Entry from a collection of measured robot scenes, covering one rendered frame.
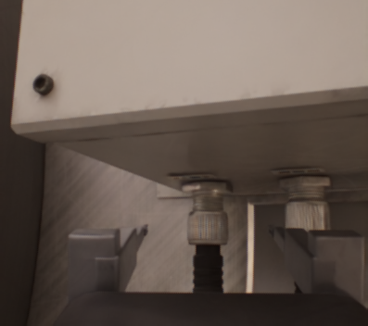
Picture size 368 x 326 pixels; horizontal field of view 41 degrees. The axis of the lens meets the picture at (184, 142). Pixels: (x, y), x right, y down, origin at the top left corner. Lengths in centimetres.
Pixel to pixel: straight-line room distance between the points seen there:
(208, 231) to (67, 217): 9
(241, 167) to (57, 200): 12
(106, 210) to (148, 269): 4
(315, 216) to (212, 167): 4
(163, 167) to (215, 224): 3
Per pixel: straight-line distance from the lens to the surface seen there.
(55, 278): 25
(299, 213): 17
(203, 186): 17
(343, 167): 16
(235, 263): 21
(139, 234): 16
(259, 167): 15
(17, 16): 28
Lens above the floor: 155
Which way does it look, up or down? 5 degrees down
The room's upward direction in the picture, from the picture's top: 44 degrees clockwise
